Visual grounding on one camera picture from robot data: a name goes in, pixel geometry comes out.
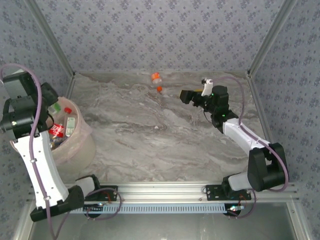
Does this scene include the clear bottle with green cap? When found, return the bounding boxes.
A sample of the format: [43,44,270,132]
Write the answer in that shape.
[47,102,63,116]

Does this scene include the red label cola bottle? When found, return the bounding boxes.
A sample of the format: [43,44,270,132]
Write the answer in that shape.
[48,106,73,141]

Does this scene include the white green label bottle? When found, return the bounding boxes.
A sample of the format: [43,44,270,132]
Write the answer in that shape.
[64,116,78,138]

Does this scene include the beige plastic bin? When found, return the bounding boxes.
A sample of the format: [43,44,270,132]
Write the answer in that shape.
[9,96,97,173]

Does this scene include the small orange label bottle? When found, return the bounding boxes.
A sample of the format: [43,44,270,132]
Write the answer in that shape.
[150,72,163,85]

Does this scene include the small circuit board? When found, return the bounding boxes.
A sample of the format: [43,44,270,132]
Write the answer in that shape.
[223,204,245,216]
[83,203,105,215]

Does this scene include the grey metal sheet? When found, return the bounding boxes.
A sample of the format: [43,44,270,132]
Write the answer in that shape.
[28,212,298,240]

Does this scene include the thin black cable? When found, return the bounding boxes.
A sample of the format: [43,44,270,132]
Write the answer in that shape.
[203,109,214,124]

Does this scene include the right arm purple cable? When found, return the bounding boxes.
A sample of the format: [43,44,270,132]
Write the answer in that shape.
[211,75,290,220]

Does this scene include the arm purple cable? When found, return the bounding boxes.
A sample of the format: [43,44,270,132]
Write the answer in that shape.
[211,75,290,220]
[0,63,123,240]

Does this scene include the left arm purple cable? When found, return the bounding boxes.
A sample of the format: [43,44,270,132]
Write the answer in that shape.
[0,63,123,240]

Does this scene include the aluminium frame post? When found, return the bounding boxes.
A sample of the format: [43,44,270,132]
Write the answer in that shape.
[247,0,299,79]
[24,0,77,77]

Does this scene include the wide aluminium base rail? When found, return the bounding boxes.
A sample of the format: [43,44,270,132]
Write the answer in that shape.
[27,181,300,204]

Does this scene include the white slotted cable duct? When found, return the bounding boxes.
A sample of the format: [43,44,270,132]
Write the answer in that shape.
[69,202,226,215]

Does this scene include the aluminium lower frame bar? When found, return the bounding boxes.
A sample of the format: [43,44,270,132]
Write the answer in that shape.
[12,212,36,240]
[286,201,313,240]

